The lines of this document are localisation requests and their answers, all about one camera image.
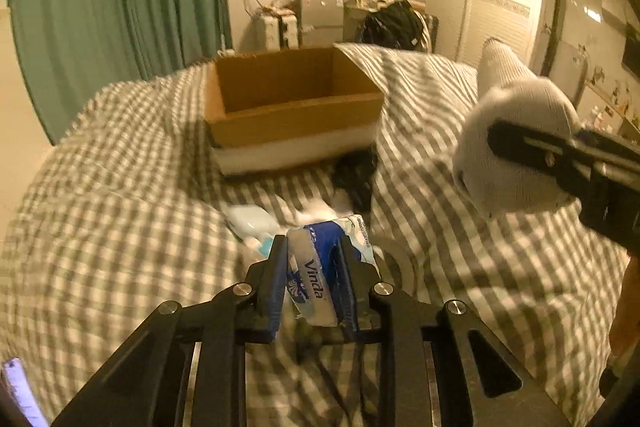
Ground large green curtain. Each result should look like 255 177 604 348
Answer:
8 0 232 143

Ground white knitted sock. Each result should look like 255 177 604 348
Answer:
452 38 580 220

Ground brown cardboard box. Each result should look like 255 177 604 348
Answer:
204 46 384 176

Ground silver mini fridge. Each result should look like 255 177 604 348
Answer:
295 0 344 48

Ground black item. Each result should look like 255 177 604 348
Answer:
331 145 378 215

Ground grey checkered bed sheet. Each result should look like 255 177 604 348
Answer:
1 44 627 426

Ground blue Vinda tissue pack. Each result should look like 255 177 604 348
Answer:
286 215 376 327

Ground white hard suitcase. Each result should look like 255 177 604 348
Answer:
254 10 299 52

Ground light blue earbuds case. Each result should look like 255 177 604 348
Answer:
224 205 280 241

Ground black clothes pile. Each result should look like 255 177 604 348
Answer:
360 0 427 52

